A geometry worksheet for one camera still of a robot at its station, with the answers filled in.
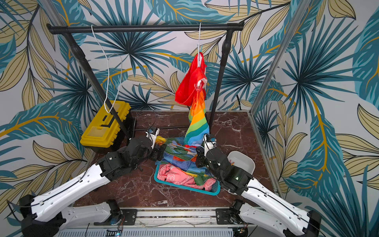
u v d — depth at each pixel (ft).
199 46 2.81
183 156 2.45
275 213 1.42
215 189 2.42
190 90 2.22
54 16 2.30
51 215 1.30
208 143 1.93
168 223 2.39
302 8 2.26
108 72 3.16
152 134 1.91
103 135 2.75
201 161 1.99
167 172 2.47
